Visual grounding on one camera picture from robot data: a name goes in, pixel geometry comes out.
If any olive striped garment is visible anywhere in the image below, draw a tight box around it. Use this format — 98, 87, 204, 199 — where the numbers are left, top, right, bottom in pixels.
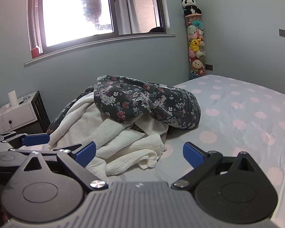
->
128, 124, 144, 133

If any red cup on sill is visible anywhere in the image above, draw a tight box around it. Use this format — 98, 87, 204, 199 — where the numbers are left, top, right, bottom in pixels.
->
31, 47, 40, 59

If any dark floral garment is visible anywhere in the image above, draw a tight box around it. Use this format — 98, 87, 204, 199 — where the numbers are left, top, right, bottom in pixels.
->
47, 75, 201, 134

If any black wall socket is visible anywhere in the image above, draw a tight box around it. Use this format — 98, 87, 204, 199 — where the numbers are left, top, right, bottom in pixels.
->
205, 64, 213, 71

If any polka dot bed sheet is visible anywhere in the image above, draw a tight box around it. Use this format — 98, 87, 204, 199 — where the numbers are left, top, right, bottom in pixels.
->
109, 75, 285, 227

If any white cotton garment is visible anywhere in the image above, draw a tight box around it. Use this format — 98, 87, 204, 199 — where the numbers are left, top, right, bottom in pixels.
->
49, 93, 168, 182

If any white paper roll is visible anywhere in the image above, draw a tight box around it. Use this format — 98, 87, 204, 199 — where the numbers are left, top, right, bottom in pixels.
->
7, 90, 18, 107

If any white bedside cabinet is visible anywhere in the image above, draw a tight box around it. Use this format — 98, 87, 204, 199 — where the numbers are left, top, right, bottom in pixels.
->
0, 91, 50, 134

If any panda plush toy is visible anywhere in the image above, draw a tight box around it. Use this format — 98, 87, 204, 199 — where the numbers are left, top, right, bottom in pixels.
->
182, 0, 202, 16

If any window with dark frame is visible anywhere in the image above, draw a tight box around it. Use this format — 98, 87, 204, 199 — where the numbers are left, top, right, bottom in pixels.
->
27, 0, 169, 60

